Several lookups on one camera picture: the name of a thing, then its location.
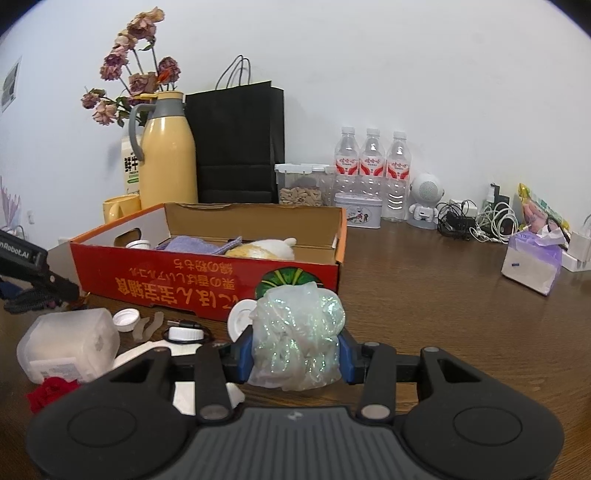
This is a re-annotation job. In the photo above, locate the white robot speaker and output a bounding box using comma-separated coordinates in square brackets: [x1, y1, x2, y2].
[407, 172, 447, 230]

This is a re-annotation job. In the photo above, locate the wall poster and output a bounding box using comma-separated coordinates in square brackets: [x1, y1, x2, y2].
[0, 56, 23, 114]

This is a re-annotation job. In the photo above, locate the clear water bottle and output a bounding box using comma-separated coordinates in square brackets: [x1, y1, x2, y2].
[385, 131, 413, 223]
[359, 128, 387, 199]
[333, 127, 361, 197]

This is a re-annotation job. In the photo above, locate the white cable tangle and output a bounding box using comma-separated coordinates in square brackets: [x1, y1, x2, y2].
[471, 202, 518, 243]

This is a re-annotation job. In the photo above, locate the red cardboard box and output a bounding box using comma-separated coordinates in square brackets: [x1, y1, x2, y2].
[69, 202, 348, 322]

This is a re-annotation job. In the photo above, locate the black charger cable tangle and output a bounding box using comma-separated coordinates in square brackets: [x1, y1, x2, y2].
[436, 199, 479, 240]

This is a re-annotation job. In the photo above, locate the small white bottle cap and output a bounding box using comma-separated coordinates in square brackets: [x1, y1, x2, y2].
[112, 308, 141, 333]

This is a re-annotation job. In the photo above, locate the white flip cap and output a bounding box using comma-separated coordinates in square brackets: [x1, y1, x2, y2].
[166, 326, 201, 345]

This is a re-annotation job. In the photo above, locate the printed tin box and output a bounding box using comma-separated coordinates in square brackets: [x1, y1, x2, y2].
[333, 191, 383, 230]

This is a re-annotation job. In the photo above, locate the yellow mug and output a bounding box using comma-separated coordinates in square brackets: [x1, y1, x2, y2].
[102, 194, 142, 226]

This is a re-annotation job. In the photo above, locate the red artificial rose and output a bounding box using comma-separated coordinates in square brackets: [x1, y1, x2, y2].
[27, 377, 82, 414]

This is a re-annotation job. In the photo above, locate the translucent silicone piece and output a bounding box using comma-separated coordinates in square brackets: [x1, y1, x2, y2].
[132, 311, 165, 343]

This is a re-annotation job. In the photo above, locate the purple branch decoration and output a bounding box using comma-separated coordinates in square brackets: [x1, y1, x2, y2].
[0, 175, 23, 232]

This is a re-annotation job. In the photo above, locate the yellow white plush toy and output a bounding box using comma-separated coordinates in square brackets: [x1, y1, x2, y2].
[225, 237, 297, 260]

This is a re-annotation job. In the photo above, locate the clear plastic box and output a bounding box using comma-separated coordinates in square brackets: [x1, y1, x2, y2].
[16, 308, 121, 385]

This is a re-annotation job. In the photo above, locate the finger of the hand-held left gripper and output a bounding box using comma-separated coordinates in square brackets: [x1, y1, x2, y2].
[0, 278, 28, 302]
[25, 268, 81, 304]

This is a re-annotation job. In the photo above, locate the white power strip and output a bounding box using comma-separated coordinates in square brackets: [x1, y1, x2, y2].
[561, 219, 591, 273]

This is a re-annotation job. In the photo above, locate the black paper bag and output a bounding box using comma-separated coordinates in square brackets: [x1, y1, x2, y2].
[185, 55, 286, 205]

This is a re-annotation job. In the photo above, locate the colourful snack packet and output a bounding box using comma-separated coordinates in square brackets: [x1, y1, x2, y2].
[517, 182, 571, 234]

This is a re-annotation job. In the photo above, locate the purple fabric pouch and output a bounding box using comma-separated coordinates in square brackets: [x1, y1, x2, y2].
[157, 235, 243, 256]

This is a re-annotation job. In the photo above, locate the white round ringed lid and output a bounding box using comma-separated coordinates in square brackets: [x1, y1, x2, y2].
[229, 299, 258, 345]

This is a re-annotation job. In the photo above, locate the black thin cord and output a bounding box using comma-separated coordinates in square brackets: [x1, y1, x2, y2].
[161, 318, 216, 345]

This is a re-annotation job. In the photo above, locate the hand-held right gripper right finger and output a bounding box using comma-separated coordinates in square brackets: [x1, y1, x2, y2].
[339, 332, 483, 424]

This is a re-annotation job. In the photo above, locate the dried rose bouquet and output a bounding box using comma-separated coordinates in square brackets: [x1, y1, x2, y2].
[81, 7, 182, 128]

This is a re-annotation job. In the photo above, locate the purple tissue pack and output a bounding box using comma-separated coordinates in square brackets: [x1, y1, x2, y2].
[502, 229, 565, 296]

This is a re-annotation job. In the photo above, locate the white milk carton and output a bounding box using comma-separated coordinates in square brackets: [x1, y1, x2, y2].
[121, 134, 145, 197]

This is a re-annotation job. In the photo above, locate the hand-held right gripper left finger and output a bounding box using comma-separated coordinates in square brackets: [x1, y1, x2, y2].
[108, 332, 254, 424]

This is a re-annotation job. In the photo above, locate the iridescent plastic bag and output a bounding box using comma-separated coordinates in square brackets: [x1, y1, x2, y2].
[248, 282, 347, 392]

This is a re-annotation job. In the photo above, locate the yellow thermos jug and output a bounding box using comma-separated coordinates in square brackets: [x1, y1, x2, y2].
[128, 91, 199, 211]

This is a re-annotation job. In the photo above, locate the grey braided cord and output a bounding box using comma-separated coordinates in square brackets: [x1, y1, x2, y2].
[4, 287, 64, 316]

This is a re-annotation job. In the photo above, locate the clear seed container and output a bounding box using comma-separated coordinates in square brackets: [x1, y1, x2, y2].
[274, 163, 337, 206]

